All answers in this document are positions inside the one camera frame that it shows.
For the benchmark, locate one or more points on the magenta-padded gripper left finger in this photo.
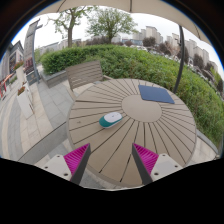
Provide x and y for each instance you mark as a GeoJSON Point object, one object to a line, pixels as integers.
{"type": "Point", "coordinates": [76, 159]}

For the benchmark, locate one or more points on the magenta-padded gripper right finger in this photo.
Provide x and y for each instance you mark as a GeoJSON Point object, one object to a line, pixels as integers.
{"type": "Point", "coordinates": [146, 159]}

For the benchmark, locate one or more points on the white and teal computer mouse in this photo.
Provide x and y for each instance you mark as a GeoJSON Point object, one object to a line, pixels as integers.
{"type": "Point", "coordinates": [111, 119]}

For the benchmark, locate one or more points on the blue mouse pad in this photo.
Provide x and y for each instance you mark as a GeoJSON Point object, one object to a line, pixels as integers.
{"type": "Point", "coordinates": [156, 94]}

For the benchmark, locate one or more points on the white planter box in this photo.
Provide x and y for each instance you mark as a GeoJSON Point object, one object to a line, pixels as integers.
{"type": "Point", "coordinates": [25, 103]}

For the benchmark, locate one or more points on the slatted wooden chair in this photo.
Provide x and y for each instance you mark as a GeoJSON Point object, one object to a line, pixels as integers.
{"type": "Point", "coordinates": [83, 74]}

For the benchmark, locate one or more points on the green hedge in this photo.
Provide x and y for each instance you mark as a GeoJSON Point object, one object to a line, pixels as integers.
{"type": "Point", "coordinates": [133, 63]}

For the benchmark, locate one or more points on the dark curved parasol pole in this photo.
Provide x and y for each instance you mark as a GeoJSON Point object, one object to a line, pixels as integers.
{"type": "Point", "coordinates": [182, 60]}

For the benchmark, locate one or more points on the dark sign pillar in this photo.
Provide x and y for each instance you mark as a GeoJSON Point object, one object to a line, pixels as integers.
{"type": "Point", "coordinates": [29, 43]}

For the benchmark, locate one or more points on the sparse thin-trunk tree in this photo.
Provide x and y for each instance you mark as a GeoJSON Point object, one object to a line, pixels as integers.
{"type": "Point", "coordinates": [70, 33]}

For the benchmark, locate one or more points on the distant apartment buildings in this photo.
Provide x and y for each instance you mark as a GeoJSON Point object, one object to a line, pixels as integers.
{"type": "Point", "coordinates": [151, 32]}

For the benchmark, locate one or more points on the leafy round tree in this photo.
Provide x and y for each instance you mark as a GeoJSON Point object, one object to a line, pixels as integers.
{"type": "Point", "coordinates": [110, 21]}

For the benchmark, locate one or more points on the beige parasol canopy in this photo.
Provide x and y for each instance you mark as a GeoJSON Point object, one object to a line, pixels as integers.
{"type": "Point", "coordinates": [100, 5]}

